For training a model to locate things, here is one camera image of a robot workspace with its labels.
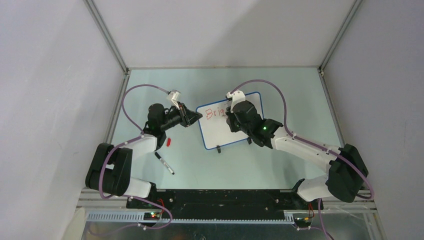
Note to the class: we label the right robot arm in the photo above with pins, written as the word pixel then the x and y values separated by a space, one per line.
pixel 345 170

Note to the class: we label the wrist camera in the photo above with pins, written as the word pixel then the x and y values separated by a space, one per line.
pixel 234 98
pixel 173 96

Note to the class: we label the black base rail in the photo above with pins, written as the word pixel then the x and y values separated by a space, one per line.
pixel 272 206

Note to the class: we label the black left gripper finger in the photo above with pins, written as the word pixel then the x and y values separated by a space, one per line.
pixel 185 111
pixel 191 118

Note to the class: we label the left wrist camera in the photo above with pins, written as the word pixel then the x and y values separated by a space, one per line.
pixel 173 96

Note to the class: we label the black whiteboard marker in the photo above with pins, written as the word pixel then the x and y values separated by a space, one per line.
pixel 166 165

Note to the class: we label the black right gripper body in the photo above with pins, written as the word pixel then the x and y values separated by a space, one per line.
pixel 238 127

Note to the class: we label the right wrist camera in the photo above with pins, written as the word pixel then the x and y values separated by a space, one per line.
pixel 234 98

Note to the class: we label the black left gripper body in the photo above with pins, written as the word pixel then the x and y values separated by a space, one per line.
pixel 177 115

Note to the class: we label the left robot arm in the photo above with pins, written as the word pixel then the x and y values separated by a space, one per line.
pixel 110 169

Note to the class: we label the white blue-framed whiteboard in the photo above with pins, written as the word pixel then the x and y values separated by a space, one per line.
pixel 215 131

